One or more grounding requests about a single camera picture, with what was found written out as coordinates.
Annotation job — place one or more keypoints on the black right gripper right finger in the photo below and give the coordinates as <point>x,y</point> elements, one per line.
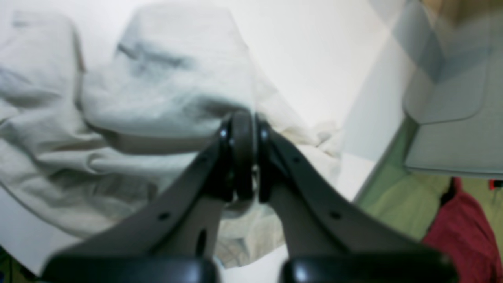
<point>316,220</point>

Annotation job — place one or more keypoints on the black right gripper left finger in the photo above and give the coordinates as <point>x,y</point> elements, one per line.
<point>222,171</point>

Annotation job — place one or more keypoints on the grey t-shirt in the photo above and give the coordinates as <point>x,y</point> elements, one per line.
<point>84,149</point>

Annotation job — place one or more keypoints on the red cloth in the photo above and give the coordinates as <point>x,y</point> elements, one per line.
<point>461,230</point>

